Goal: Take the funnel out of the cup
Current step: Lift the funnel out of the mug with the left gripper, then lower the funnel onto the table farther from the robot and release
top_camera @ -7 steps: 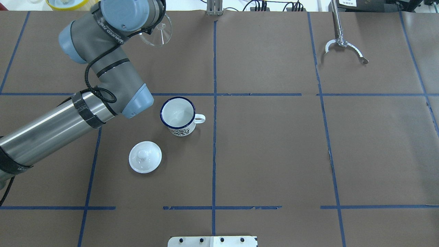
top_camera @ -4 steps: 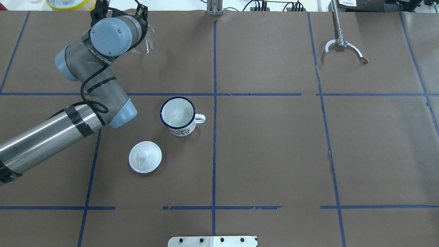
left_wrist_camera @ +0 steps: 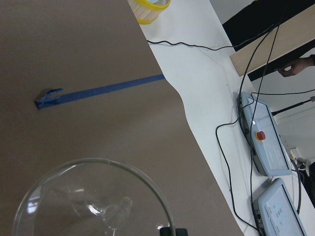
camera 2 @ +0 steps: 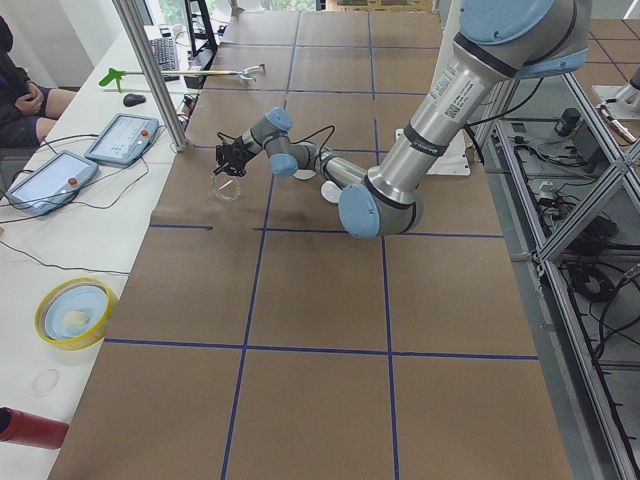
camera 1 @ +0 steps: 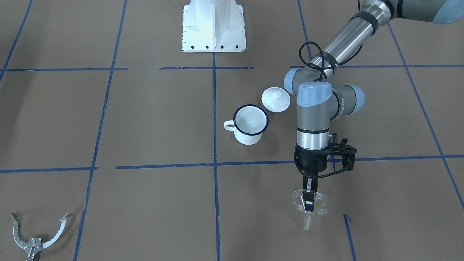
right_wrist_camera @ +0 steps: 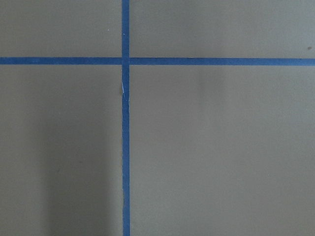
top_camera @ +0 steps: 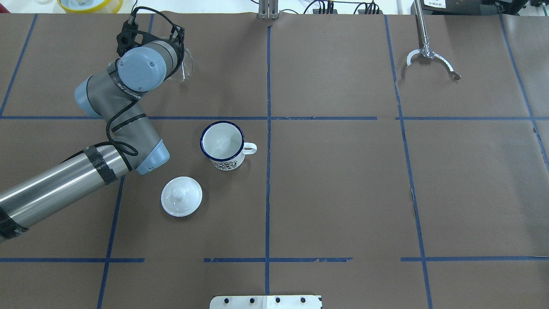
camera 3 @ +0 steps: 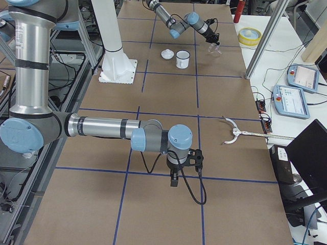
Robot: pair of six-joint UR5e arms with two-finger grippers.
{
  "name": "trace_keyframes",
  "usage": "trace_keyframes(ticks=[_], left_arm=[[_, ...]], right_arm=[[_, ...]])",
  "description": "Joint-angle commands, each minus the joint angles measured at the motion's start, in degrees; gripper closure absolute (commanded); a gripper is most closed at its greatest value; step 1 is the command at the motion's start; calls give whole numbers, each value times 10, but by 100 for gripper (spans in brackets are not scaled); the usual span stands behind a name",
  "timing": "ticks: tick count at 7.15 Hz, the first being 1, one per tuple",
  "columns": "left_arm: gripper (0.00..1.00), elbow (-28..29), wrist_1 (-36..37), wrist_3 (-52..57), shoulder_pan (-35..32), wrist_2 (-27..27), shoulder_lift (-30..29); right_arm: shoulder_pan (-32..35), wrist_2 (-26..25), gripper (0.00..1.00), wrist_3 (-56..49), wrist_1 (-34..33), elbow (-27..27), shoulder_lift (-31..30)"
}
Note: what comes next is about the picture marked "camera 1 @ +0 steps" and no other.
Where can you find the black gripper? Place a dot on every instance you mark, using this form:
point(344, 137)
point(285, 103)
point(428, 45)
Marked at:
point(310, 162)

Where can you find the clear glass funnel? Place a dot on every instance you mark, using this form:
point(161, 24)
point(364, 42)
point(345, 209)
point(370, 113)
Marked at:
point(320, 206)

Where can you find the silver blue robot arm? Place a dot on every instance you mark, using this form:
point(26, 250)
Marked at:
point(320, 101)

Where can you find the white enamel mug blue rim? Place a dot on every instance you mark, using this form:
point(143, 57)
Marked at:
point(248, 124)

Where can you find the white ceramic lid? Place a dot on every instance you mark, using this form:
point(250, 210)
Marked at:
point(275, 99)

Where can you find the brown paper table cover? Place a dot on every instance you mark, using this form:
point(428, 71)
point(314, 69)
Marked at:
point(104, 116)

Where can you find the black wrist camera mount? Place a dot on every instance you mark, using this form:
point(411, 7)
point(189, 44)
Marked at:
point(342, 149)

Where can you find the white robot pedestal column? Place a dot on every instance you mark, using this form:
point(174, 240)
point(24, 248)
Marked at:
point(213, 26)

